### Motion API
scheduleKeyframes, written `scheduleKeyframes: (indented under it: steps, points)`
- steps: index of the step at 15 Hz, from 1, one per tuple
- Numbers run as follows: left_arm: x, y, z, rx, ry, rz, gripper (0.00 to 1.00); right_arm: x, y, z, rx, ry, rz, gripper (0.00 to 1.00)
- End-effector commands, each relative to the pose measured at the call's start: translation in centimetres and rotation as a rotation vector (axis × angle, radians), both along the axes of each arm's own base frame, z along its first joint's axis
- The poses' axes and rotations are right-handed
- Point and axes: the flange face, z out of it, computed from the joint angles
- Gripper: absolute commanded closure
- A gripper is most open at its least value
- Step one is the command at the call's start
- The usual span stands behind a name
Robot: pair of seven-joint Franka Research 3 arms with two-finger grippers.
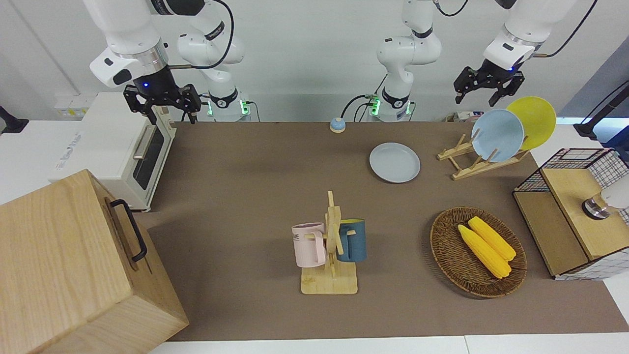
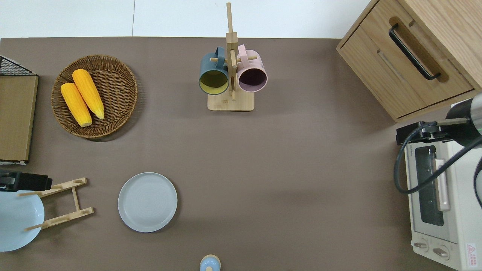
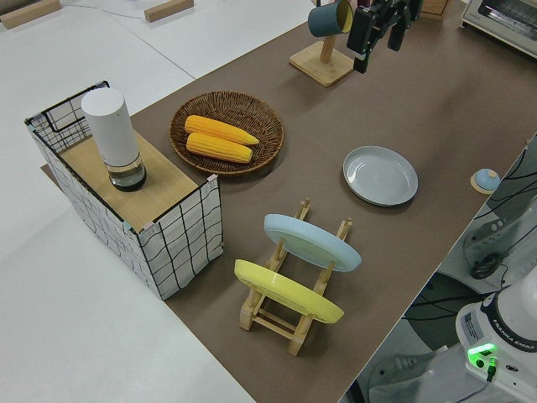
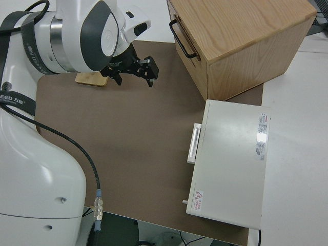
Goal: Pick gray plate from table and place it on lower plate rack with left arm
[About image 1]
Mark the wire and wood shelf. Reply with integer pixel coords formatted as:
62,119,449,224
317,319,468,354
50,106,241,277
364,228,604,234
513,147,629,281

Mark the wooden plate rack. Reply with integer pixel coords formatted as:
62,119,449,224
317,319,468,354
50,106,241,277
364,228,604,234
437,129,531,181

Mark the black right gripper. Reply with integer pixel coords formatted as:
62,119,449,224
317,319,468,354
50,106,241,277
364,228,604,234
123,66,202,126

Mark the brown wicker basket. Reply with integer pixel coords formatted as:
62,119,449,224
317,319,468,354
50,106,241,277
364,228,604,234
430,206,528,298

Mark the wooden mug tree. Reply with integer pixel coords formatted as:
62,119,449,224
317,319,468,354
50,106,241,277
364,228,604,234
301,191,358,295

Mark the dark blue mug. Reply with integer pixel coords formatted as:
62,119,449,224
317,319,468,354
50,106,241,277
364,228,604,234
337,219,367,263

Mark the brown table mat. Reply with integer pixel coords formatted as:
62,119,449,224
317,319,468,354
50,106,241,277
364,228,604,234
133,121,629,342

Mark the light blue plate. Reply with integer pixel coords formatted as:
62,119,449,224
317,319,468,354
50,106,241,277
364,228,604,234
471,109,525,163

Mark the black camera stand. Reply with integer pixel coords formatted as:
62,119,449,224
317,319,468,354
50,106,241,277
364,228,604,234
0,106,29,136
572,81,629,139

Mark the yellow corn cob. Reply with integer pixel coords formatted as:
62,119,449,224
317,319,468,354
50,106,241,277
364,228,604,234
468,216,516,261
457,224,512,279

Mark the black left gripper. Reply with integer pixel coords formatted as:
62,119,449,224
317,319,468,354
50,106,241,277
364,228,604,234
455,60,525,108

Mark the gray plate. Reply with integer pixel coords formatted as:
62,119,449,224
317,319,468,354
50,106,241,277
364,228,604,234
369,143,421,184

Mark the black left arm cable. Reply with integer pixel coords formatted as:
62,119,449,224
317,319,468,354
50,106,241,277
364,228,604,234
533,0,599,59

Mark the white wall socket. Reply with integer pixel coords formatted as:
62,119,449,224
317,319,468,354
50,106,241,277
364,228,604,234
54,96,94,118

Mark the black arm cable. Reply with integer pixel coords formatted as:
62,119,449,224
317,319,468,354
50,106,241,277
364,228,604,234
167,0,235,69
533,0,599,59

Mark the white toaster oven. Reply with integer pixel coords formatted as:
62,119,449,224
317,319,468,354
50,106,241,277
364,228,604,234
49,92,176,213

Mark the wooden box with black handle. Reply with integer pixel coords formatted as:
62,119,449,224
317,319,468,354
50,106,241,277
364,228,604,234
0,169,190,354

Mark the black base power cable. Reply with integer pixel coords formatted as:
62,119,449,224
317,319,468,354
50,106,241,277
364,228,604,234
342,94,378,122

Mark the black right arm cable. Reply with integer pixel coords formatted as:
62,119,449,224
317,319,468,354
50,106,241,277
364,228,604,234
167,0,235,69

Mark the yellow plate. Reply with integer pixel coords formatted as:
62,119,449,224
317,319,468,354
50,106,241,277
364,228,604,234
506,96,557,150

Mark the flat wooden board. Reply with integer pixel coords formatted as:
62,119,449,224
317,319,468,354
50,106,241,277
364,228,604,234
514,192,589,277

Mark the pink mug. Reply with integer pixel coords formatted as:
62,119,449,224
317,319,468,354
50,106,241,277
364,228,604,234
291,222,327,268

